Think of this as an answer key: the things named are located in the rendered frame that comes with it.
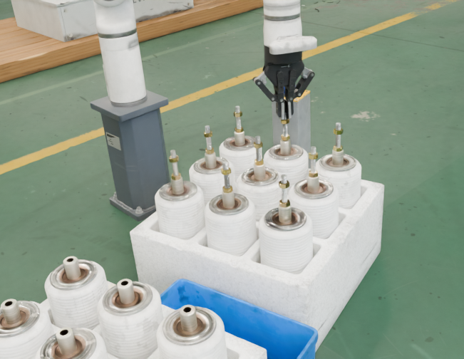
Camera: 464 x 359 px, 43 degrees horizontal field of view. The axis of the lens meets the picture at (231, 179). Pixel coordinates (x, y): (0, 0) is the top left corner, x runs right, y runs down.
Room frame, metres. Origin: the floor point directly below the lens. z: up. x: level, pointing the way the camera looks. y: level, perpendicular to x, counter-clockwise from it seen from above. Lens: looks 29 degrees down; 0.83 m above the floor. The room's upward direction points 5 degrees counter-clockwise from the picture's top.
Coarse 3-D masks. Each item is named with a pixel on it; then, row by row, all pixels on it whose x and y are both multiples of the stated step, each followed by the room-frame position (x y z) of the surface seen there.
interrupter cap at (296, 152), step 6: (270, 150) 1.15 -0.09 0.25; (276, 150) 1.15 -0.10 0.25; (294, 150) 1.14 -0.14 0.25; (300, 150) 1.14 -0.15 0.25; (270, 156) 1.13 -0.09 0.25; (276, 156) 1.12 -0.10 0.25; (282, 156) 1.12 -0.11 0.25; (288, 156) 1.12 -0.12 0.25; (294, 156) 1.12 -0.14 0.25; (300, 156) 1.12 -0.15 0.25
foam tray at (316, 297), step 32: (256, 224) 0.98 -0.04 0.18; (352, 224) 0.95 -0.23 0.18; (160, 256) 0.95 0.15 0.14; (192, 256) 0.90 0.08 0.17; (224, 256) 0.88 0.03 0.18; (256, 256) 0.89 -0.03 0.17; (320, 256) 0.86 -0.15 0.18; (352, 256) 0.95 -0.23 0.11; (160, 288) 0.96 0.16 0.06; (224, 288) 0.87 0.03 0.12; (256, 288) 0.83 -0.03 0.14; (288, 288) 0.79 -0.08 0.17; (320, 288) 0.82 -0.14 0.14; (352, 288) 0.95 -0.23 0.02; (320, 320) 0.82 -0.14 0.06
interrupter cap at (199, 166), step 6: (198, 162) 1.12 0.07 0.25; (204, 162) 1.12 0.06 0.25; (216, 162) 1.12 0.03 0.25; (222, 162) 1.11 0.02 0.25; (228, 162) 1.11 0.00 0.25; (198, 168) 1.10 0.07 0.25; (204, 168) 1.10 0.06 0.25; (210, 168) 1.10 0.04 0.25; (216, 168) 1.09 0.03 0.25; (204, 174) 1.08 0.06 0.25; (210, 174) 1.07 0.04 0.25
